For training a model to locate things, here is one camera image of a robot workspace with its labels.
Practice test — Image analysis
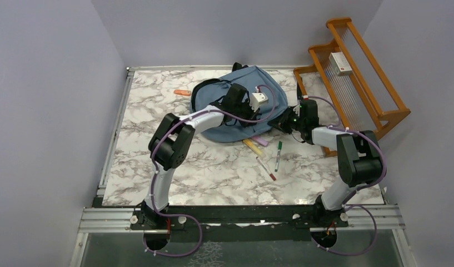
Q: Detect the red marker pen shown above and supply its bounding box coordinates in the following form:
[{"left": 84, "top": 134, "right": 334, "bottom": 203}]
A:
[{"left": 256, "top": 156, "right": 276, "bottom": 181}]

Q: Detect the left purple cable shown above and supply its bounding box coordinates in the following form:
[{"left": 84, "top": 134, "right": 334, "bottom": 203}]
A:
[{"left": 142, "top": 85, "right": 277, "bottom": 258}]

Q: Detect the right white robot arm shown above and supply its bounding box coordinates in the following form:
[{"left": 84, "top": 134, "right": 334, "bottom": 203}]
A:
[{"left": 268, "top": 96, "right": 387, "bottom": 226}]

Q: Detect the purple cable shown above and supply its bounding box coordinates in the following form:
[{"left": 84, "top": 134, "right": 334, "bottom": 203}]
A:
[
  {"left": 142, "top": 85, "right": 277, "bottom": 258},
  {"left": 306, "top": 96, "right": 388, "bottom": 256}
]

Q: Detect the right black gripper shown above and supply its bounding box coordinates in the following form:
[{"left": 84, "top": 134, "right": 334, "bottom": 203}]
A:
[{"left": 268, "top": 106, "right": 305, "bottom": 135}]

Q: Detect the green marker pen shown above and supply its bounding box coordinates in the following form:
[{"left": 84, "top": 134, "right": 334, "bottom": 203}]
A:
[{"left": 275, "top": 141, "right": 283, "bottom": 172}]

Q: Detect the yellow orange highlighter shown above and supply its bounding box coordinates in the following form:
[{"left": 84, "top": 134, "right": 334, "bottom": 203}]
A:
[{"left": 242, "top": 139, "right": 265, "bottom": 159}]

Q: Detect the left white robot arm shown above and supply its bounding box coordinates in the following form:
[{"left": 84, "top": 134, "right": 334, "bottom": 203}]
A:
[{"left": 140, "top": 83, "right": 268, "bottom": 229}]

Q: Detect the black metal base rail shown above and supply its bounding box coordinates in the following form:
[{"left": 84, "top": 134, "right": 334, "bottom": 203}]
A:
[{"left": 129, "top": 204, "right": 348, "bottom": 243}]

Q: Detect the blue student backpack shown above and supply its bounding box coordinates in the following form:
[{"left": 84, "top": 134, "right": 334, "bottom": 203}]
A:
[{"left": 189, "top": 62, "right": 289, "bottom": 143}]

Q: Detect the small white box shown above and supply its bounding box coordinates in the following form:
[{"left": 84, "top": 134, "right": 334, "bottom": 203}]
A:
[{"left": 329, "top": 52, "right": 353, "bottom": 76}]

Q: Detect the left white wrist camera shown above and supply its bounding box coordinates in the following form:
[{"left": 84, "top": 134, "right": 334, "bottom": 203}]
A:
[{"left": 250, "top": 92, "right": 268, "bottom": 111}]

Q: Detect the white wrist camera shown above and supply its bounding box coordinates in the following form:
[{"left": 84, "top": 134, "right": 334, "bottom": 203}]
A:
[
  {"left": 293, "top": 103, "right": 301, "bottom": 116},
  {"left": 250, "top": 92, "right": 268, "bottom": 111}
]

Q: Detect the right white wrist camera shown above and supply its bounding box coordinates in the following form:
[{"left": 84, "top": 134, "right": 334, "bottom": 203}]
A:
[{"left": 293, "top": 103, "right": 301, "bottom": 116}]

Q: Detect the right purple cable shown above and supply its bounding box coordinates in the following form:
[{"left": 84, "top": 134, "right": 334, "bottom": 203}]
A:
[{"left": 306, "top": 96, "right": 388, "bottom": 256}]

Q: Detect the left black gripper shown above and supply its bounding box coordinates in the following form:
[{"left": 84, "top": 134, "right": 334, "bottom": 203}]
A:
[{"left": 232, "top": 98, "right": 259, "bottom": 128}]

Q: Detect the pink highlighter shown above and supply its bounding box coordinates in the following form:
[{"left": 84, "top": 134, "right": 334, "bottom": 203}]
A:
[{"left": 251, "top": 136, "right": 268, "bottom": 147}]

